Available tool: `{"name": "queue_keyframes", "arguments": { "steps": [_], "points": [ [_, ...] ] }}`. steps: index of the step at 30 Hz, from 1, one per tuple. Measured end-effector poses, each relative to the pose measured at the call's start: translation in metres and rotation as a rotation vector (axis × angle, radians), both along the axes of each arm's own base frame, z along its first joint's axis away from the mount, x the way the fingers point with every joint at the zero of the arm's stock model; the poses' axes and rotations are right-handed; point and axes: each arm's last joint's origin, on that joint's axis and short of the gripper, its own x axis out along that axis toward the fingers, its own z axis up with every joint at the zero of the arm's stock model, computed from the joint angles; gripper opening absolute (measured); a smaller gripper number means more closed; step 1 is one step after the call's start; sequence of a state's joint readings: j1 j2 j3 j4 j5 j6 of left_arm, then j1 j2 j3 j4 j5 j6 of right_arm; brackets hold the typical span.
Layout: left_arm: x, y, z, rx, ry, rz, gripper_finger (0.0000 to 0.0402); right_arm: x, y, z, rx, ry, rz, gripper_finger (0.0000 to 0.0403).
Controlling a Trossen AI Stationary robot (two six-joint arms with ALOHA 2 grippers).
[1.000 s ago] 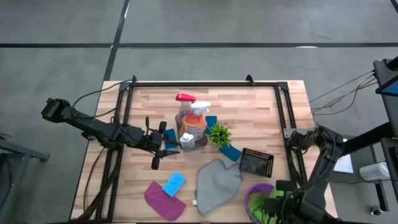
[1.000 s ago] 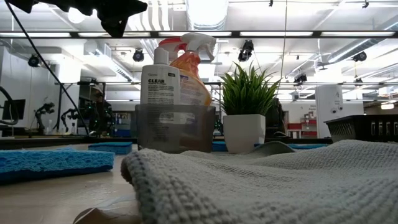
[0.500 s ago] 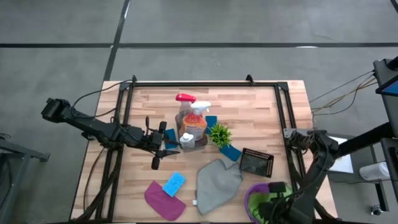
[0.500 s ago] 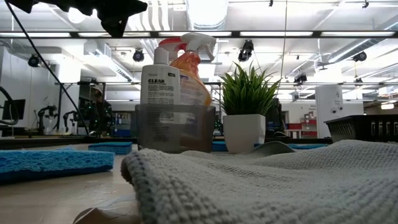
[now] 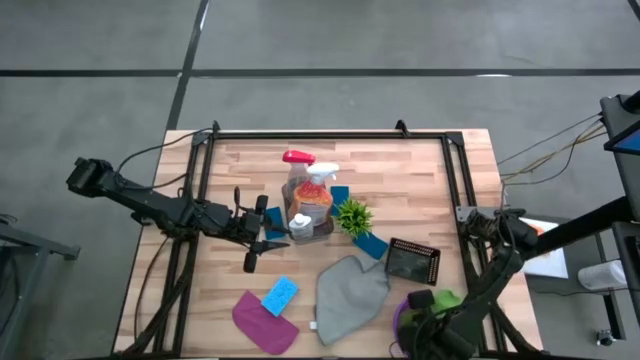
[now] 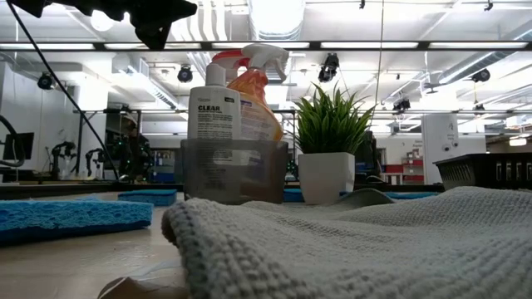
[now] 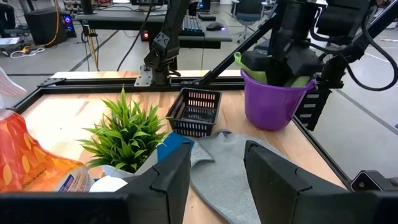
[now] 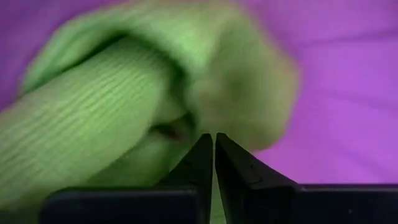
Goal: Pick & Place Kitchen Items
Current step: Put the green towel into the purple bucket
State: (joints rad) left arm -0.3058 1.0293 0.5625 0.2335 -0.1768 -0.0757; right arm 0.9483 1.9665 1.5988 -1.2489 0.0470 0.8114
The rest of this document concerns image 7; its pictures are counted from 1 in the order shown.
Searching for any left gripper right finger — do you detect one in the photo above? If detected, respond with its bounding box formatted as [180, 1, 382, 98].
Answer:
[243, 139, 354, 224]

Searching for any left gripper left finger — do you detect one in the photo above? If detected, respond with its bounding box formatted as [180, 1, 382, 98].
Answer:
[115, 142, 192, 224]

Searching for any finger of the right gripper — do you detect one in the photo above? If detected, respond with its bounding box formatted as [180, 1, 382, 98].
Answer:
[241, 50, 271, 72]
[287, 52, 324, 78]

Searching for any green cloth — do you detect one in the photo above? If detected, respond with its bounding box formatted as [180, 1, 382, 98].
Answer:
[233, 52, 312, 88]

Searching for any dark blue sponge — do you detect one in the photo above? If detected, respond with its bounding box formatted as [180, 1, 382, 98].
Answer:
[157, 133, 195, 163]

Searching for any purple bucket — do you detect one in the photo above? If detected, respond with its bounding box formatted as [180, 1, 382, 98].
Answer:
[240, 68, 318, 132]

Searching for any grey knit cloth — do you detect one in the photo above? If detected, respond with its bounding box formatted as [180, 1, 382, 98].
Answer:
[189, 129, 292, 224]

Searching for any green plant white pot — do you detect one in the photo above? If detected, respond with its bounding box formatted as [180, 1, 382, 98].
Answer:
[78, 85, 171, 180]

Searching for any black mesh basket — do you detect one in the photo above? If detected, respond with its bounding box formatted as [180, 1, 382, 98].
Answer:
[165, 87, 223, 139]

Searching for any orange spray bottle white trigger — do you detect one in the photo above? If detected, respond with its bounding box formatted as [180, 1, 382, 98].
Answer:
[0, 67, 95, 193]

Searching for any black diagonal rig strut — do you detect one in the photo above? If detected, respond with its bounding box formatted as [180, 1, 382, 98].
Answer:
[198, 14, 280, 87]

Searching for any black slotted side panel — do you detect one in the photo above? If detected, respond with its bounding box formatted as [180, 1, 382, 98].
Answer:
[294, 86, 333, 132]

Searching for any blue seat office chair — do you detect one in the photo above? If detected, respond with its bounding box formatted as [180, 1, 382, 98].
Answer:
[231, 0, 276, 41]

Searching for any black computer mouse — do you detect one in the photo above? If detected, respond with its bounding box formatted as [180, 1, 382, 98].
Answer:
[205, 21, 225, 32]

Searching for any backlit computer keyboard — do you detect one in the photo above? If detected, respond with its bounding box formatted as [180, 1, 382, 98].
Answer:
[181, 14, 205, 35]

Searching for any dark office desk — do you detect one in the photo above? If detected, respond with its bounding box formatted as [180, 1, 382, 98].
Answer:
[74, 4, 233, 50]

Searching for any black box purple light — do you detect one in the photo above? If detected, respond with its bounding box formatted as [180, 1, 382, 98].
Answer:
[61, 12, 78, 39]

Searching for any black computer tower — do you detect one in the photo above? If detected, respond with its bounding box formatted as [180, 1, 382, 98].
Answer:
[24, 7, 68, 47]

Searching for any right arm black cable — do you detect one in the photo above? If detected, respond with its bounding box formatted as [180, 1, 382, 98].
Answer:
[310, 12, 398, 92]

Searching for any white coiled cable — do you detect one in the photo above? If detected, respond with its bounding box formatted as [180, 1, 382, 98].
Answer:
[9, 46, 47, 59]

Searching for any yellow cable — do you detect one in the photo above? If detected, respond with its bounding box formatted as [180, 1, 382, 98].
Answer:
[21, 0, 62, 54]

